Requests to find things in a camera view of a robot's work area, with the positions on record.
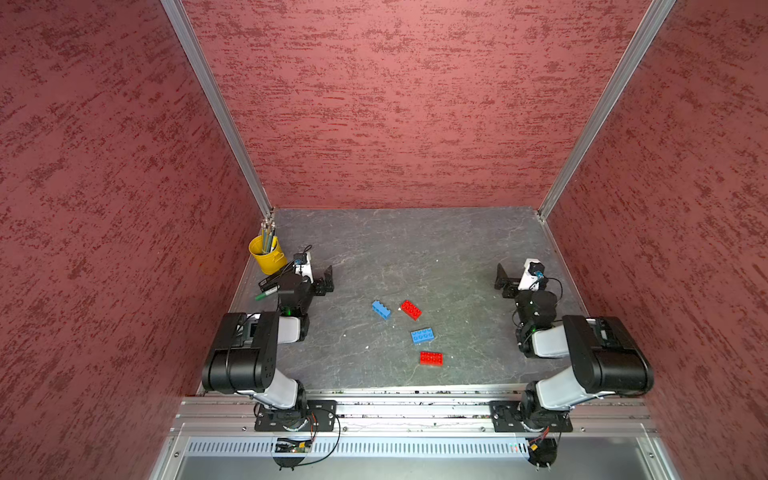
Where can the blue lego brick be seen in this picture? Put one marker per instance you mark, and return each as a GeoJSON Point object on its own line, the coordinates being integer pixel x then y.
{"type": "Point", "coordinates": [381, 310]}
{"type": "Point", "coordinates": [422, 336]}

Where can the pencils in cup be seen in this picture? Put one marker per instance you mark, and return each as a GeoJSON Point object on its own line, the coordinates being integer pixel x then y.
{"type": "Point", "coordinates": [267, 232]}

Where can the right corner aluminium post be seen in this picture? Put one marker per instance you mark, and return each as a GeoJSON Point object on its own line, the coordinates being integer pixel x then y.
{"type": "Point", "coordinates": [648, 28]}

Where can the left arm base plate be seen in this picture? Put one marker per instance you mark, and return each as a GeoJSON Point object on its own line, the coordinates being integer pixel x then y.
{"type": "Point", "coordinates": [306, 417]}

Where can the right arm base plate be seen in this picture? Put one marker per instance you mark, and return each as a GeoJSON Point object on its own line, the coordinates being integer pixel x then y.
{"type": "Point", "coordinates": [513, 417]}

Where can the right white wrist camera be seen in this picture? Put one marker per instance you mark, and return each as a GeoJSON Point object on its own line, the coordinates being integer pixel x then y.
{"type": "Point", "coordinates": [533, 277]}

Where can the left corner aluminium post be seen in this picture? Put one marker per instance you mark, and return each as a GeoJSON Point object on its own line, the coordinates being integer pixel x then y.
{"type": "Point", "coordinates": [184, 31]}

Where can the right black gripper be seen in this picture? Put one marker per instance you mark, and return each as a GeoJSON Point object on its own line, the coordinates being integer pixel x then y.
{"type": "Point", "coordinates": [502, 279]}

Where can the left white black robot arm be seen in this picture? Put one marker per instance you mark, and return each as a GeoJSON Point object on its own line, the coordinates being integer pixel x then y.
{"type": "Point", "coordinates": [242, 359]}

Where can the left controller board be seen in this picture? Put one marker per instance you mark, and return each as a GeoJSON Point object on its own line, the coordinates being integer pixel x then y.
{"type": "Point", "coordinates": [293, 446]}

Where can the right black connector mount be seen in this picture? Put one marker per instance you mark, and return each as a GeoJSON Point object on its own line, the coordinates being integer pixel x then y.
{"type": "Point", "coordinates": [543, 452]}

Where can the aluminium front rail frame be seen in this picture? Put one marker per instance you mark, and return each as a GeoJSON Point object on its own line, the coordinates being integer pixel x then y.
{"type": "Point", "coordinates": [440, 422]}

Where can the red lego brick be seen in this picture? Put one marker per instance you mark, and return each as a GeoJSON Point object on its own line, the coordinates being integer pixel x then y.
{"type": "Point", "coordinates": [431, 358]}
{"type": "Point", "coordinates": [410, 310]}

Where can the corner aluminium post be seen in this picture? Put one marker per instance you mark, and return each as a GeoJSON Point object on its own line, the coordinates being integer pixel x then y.
{"type": "Point", "coordinates": [648, 28]}
{"type": "Point", "coordinates": [184, 31]}

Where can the green marker pen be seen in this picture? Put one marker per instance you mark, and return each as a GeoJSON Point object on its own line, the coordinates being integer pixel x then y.
{"type": "Point", "coordinates": [265, 294]}

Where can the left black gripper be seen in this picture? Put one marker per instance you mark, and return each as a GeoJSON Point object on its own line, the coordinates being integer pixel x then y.
{"type": "Point", "coordinates": [320, 289]}

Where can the yellow pencil cup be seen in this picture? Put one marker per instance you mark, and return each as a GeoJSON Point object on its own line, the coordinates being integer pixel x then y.
{"type": "Point", "coordinates": [270, 262]}

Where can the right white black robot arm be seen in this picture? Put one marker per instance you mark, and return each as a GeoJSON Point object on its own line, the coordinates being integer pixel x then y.
{"type": "Point", "coordinates": [604, 358]}

